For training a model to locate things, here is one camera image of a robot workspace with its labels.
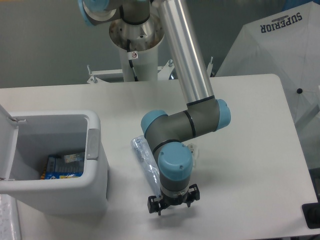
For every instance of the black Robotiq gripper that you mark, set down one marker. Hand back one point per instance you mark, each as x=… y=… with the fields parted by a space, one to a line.
x=173 y=198

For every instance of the crushed clear plastic bottle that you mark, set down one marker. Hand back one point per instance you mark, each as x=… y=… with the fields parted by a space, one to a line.
x=146 y=160

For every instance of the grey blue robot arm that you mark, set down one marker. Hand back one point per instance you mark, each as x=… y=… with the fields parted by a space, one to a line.
x=165 y=133

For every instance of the white plastic trash can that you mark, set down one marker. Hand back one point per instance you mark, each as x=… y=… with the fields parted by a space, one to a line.
x=26 y=141

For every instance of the crumpled white paper wrapper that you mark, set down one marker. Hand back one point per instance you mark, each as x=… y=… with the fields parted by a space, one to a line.
x=192 y=154

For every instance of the blue snack package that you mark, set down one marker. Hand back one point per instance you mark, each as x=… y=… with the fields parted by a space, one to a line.
x=64 y=166

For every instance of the black device at edge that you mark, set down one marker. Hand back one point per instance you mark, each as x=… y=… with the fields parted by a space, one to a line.
x=311 y=213

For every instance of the white Superior umbrella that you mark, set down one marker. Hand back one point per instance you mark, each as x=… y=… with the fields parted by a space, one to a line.
x=286 y=44

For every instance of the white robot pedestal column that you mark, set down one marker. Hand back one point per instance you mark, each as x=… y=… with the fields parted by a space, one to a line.
x=138 y=47

